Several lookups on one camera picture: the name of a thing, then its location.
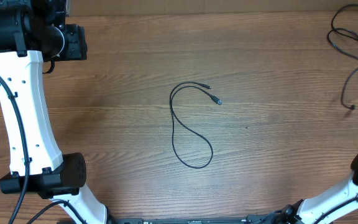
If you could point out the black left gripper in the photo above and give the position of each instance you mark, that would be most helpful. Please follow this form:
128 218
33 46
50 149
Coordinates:
78 50

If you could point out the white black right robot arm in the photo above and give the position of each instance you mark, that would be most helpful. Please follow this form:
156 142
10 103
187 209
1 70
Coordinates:
328 206

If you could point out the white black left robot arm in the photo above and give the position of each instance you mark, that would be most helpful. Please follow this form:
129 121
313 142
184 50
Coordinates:
34 32

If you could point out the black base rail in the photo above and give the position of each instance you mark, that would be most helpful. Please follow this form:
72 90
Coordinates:
249 219

